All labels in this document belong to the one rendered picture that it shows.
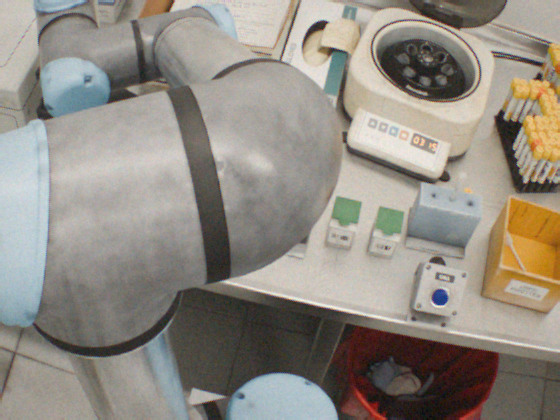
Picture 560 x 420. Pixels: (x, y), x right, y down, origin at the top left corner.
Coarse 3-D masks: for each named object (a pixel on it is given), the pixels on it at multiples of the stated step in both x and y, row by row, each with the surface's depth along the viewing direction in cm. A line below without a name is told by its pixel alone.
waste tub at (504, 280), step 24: (504, 216) 111; (528, 216) 113; (552, 216) 112; (504, 240) 107; (528, 240) 118; (552, 240) 117; (504, 264) 115; (528, 264) 116; (552, 264) 116; (504, 288) 109; (528, 288) 107; (552, 288) 105
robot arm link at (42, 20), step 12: (36, 0) 77; (48, 0) 76; (60, 0) 76; (72, 0) 77; (84, 0) 78; (36, 12) 79; (48, 12) 77; (60, 12) 77; (72, 12) 77; (84, 12) 78
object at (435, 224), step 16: (432, 192) 110; (448, 192) 111; (464, 192) 111; (416, 208) 111; (432, 208) 109; (448, 208) 109; (464, 208) 109; (480, 208) 109; (416, 224) 113; (432, 224) 113; (448, 224) 112; (464, 224) 111; (416, 240) 116; (432, 240) 116; (448, 240) 115; (464, 240) 114
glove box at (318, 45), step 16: (304, 0) 135; (320, 0) 136; (304, 16) 133; (320, 16) 133; (336, 16) 134; (352, 16) 134; (304, 32) 131; (320, 32) 134; (336, 32) 128; (352, 32) 130; (288, 48) 128; (304, 48) 131; (320, 48) 131; (336, 48) 128; (352, 48) 129; (304, 64) 126; (320, 64) 129; (336, 64) 127; (320, 80) 124; (336, 80) 125; (336, 96) 123
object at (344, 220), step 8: (336, 200) 112; (344, 200) 112; (352, 200) 112; (336, 208) 111; (344, 208) 111; (352, 208) 112; (360, 208) 112; (336, 216) 111; (344, 216) 111; (352, 216) 111; (336, 224) 111; (344, 224) 110; (352, 224) 111; (328, 232) 113; (336, 232) 112; (344, 232) 112; (352, 232) 111; (328, 240) 114; (336, 240) 114; (344, 240) 113; (352, 240) 113; (344, 248) 115
